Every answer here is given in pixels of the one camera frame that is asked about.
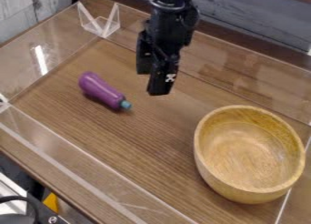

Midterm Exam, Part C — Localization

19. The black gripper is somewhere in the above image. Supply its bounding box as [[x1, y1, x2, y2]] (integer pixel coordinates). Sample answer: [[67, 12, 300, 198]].
[[137, 0, 200, 96]]

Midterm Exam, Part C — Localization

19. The purple toy eggplant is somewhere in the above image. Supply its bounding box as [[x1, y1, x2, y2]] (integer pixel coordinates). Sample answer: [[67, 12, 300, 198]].
[[78, 72, 131, 110]]

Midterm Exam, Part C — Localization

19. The brown wooden bowl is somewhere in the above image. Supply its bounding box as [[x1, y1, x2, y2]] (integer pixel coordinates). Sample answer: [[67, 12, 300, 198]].
[[194, 105, 306, 204]]

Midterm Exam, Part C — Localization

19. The yellow triangular part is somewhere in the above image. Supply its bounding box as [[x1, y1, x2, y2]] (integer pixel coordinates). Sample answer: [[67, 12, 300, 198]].
[[43, 193, 59, 213]]

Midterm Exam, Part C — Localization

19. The clear acrylic corner bracket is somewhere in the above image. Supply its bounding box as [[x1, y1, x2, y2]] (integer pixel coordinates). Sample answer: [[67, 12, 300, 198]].
[[77, 3, 121, 38]]

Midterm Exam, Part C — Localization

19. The clear acrylic tray wall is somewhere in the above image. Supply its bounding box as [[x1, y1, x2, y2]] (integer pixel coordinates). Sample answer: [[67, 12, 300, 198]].
[[0, 0, 311, 224]]

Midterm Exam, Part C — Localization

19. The black cable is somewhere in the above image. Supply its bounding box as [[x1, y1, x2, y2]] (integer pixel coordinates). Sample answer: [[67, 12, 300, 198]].
[[0, 195, 42, 224]]

